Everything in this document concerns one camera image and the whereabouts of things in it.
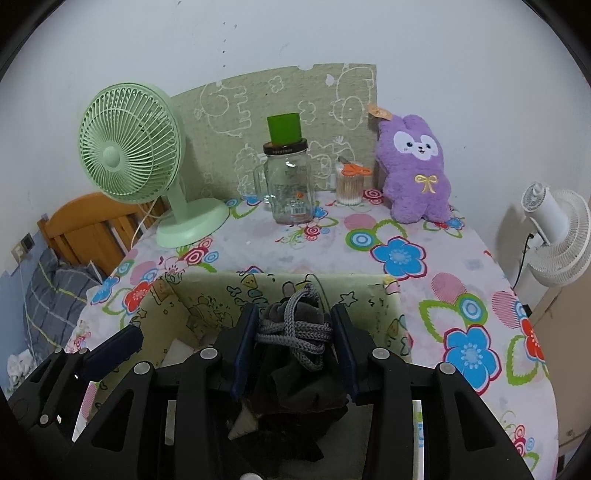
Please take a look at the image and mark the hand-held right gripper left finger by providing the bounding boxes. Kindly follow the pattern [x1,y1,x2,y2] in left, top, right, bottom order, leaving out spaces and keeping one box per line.
[69,302,260,480]

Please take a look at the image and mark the dark grey drawstring cloth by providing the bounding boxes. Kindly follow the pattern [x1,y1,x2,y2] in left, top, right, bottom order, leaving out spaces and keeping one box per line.
[252,274,352,414]

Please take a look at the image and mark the purple plush bunny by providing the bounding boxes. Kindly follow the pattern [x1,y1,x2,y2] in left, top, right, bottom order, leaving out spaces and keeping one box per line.
[368,104,453,224]

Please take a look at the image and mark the cotton swab container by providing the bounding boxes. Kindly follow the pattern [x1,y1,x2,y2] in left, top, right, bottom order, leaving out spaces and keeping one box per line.
[335,166,365,206]

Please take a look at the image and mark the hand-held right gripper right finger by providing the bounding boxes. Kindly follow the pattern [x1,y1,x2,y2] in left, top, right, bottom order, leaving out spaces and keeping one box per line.
[329,303,539,480]

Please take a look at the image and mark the grey plaid bedding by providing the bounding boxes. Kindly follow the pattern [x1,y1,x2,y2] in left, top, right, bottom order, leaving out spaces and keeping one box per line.
[23,247,105,352]

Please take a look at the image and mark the white towel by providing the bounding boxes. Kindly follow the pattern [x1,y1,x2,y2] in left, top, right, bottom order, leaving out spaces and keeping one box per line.
[228,404,259,439]

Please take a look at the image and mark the yellow-green printed fabric storage box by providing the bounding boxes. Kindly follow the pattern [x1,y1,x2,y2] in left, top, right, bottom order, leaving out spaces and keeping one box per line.
[78,270,413,480]

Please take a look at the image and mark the white charging cable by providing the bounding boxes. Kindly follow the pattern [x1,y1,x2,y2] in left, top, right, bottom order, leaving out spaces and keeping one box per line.
[19,261,37,352]

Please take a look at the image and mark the white fan cable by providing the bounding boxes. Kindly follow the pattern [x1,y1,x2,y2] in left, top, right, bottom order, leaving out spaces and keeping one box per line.
[130,200,155,250]

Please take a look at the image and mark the wooden headboard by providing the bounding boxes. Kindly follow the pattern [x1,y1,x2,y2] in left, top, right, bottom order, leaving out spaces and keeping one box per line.
[37,191,169,280]

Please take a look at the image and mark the green plastic cup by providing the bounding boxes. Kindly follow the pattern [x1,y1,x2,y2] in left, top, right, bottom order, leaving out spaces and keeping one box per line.
[266,112,304,146]

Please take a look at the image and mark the orange scissors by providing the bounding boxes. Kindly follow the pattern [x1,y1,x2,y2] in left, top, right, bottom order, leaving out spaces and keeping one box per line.
[338,157,372,177]

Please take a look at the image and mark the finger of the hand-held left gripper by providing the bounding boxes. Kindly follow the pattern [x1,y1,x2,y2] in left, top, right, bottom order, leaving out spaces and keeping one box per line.
[25,325,145,418]

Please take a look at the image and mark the green desk fan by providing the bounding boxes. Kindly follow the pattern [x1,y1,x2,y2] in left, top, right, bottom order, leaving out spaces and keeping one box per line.
[78,83,230,251]

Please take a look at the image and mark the glass jar with handle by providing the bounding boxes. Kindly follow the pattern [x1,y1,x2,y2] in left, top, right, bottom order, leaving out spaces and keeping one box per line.
[253,138,317,226]

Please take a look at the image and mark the floral tablecloth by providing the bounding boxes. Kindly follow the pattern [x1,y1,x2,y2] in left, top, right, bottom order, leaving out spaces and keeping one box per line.
[65,187,557,480]

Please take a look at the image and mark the white standing fan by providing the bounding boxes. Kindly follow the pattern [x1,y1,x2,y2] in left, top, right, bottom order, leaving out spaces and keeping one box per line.
[521,182,591,289]

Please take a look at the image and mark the wall socket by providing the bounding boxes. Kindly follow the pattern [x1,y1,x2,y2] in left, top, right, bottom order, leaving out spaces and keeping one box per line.
[11,233,37,261]

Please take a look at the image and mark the black fan cable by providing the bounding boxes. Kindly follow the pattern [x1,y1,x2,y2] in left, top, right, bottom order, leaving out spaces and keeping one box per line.
[512,231,536,289]

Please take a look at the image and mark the grey white clothes pile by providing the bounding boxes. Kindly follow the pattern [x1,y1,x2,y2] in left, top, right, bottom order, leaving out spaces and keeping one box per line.
[7,352,35,386]

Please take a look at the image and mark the white flat pad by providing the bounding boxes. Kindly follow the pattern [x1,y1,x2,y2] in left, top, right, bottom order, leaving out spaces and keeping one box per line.
[164,338,206,370]

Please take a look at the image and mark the beige door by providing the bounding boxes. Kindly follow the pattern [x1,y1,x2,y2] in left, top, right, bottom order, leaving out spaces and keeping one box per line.
[526,281,591,462]

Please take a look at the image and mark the green cartoon printed board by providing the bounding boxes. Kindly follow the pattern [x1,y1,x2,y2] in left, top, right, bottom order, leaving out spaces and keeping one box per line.
[171,63,378,200]

